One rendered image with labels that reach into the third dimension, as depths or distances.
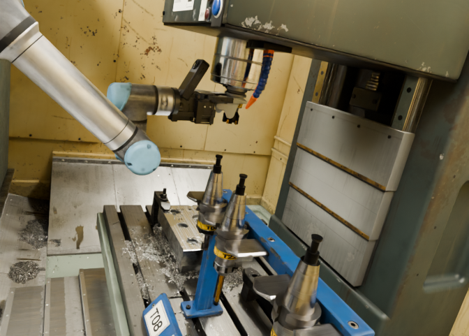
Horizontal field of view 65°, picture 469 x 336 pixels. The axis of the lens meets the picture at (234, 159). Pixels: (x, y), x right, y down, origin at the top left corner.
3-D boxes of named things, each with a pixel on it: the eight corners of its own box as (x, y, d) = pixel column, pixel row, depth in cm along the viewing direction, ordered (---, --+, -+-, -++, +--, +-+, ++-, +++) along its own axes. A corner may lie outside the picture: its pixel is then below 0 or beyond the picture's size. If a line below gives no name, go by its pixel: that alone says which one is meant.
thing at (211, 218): (208, 228, 70) (209, 223, 69) (199, 214, 74) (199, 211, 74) (241, 226, 73) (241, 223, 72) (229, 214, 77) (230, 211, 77)
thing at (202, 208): (228, 218, 77) (230, 207, 76) (200, 219, 74) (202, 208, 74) (219, 205, 82) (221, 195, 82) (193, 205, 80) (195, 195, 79)
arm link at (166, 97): (151, 82, 95) (160, 87, 88) (167, 84, 97) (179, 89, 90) (149, 111, 97) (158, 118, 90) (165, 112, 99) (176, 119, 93)
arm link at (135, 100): (105, 112, 92) (106, 78, 89) (148, 114, 97) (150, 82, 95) (111, 120, 85) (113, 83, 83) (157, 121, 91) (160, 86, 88)
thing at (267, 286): (263, 304, 51) (264, 299, 50) (246, 281, 55) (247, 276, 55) (303, 298, 54) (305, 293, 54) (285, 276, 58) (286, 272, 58)
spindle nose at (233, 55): (274, 94, 99) (284, 49, 96) (218, 84, 93) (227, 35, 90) (252, 86, 113) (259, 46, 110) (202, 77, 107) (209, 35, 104)
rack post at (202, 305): (185, 319, 89) (206, 207, 81) (179, 304, 93) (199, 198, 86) (222, 313, 93) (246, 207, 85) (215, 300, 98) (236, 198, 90)
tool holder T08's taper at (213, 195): (225, 205, 77) (230, 175, 75) (204, 206, 75) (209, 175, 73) (218, 197, 80) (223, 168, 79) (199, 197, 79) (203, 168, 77)
